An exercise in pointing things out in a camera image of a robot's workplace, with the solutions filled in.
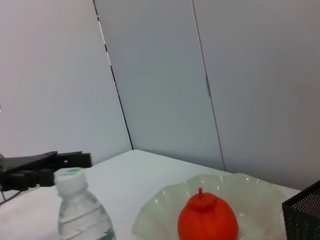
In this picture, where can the orange fruit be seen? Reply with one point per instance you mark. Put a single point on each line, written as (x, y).
(207, 220)

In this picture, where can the black mesh pen holder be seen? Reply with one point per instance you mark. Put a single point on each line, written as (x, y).
(305, 215)

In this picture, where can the clear water bottle green label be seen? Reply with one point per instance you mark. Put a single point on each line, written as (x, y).
(80, 212)

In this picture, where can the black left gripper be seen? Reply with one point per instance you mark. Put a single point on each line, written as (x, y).
(25, 160)

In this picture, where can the green glass fruit plate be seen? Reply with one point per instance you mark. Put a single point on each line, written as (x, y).
(160, 207)

